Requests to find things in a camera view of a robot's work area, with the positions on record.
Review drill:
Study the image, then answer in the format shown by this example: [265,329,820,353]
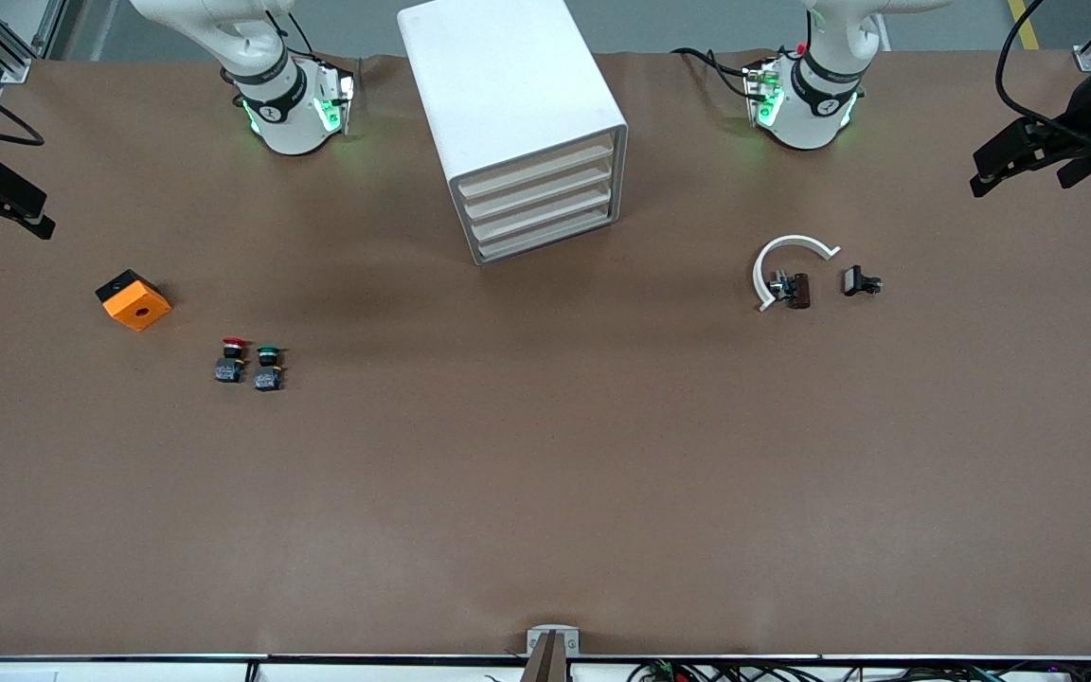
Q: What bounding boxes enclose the red push button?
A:
[214,336,248,385]

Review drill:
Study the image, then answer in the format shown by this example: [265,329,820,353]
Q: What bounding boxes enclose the green push button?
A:
[253,345,285,393]

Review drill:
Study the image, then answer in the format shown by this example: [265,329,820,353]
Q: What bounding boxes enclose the orange box with hole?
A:
[95,269,172,332]

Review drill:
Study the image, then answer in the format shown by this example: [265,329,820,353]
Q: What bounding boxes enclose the dark brown small part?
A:
[768,270,812,310]

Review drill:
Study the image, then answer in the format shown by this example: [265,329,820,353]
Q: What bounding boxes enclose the white curved plastic ring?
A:
[752,234,842,313]

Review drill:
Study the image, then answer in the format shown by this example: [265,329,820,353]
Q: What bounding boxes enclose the black arm base cable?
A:
[673,47,760,100]

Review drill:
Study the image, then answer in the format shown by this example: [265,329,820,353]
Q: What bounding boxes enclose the tangled cables below table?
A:
[631,658,1091,682]

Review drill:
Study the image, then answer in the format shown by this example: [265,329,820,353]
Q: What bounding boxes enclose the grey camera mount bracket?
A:
[521,625,581,682]

